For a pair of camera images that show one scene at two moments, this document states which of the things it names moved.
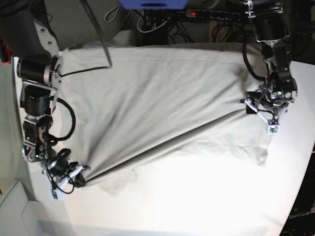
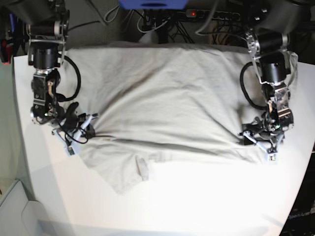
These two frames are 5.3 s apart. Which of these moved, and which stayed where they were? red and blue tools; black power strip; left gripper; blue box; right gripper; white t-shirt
Moved: left gripper; white t-shirt; right gripper
Stayed: black power strip; red and blue tools; blue box
